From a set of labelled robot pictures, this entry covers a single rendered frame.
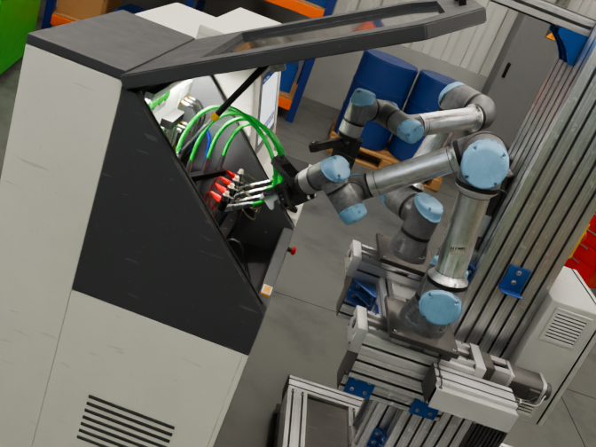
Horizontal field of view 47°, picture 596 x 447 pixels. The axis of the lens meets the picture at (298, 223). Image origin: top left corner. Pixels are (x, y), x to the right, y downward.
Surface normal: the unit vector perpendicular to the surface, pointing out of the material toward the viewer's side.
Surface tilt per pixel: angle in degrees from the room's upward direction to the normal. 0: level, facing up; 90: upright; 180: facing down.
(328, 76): 90
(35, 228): 90
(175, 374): 90
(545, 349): 90
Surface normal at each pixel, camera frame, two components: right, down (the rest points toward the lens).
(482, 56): -0.04, 0.40
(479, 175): -0.21, 0.21
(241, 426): 0.33, -0.86
